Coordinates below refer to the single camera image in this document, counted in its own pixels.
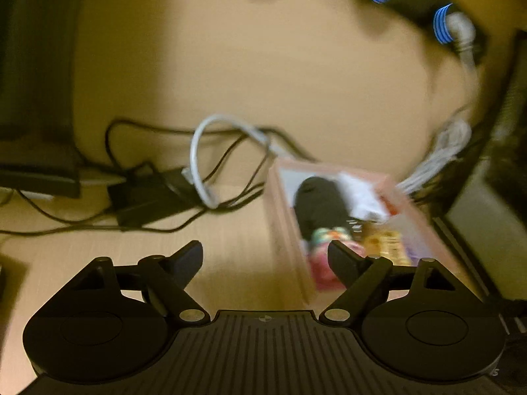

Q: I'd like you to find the dark monitor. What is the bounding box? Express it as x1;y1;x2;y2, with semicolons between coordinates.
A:
0;0;85;199

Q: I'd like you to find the black thin cable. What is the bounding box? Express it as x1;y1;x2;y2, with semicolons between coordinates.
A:
0;187;207;236
104;118;319;215

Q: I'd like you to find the white bundled cable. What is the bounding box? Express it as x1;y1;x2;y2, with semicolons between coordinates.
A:
394;12;478;195

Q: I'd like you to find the pink duck toy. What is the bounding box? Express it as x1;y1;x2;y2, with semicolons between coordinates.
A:
308;226;368;292

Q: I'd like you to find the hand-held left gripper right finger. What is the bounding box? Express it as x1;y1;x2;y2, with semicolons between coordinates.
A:
321;240;475;327

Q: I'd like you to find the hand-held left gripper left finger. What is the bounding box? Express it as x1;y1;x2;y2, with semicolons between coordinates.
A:
53;241;209;326

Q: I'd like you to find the white looped cable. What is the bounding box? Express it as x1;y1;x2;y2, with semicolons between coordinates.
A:
190;114;281;209

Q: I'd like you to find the yellow bread snack packet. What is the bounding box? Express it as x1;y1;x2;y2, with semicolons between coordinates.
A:
361;229;413;267

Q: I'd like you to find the red small toy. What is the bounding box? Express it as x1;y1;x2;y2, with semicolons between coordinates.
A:
381;195;401;217

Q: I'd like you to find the black plush toy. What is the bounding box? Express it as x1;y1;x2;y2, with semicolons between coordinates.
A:
294;175;351;240

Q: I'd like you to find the black power adapter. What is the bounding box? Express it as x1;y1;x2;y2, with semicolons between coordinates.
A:
107;168;199;228

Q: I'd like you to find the pink cardboard box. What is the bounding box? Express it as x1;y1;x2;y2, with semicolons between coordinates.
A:
263;158;458;302

